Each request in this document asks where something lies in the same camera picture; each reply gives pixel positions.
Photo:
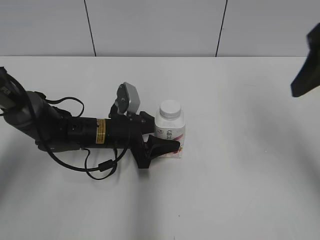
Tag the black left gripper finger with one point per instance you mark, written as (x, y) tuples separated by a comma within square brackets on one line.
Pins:
[(156, 147), (147, 123)]

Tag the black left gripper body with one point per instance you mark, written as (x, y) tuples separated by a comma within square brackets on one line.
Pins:
[(124, 131)]

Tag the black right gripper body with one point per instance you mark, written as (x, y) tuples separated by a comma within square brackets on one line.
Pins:
[(308, 78)]

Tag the white strawberry yogurt bottle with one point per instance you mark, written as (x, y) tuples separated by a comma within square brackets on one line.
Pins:
[(171, 129)]

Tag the white plastic bottle cap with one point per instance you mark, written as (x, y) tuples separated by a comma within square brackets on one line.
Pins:
[(170, 109)]

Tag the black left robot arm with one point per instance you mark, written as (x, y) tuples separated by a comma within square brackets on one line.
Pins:
[(56, 130)]

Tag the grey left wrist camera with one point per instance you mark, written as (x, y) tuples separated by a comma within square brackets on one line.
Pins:
[(127, 99)]

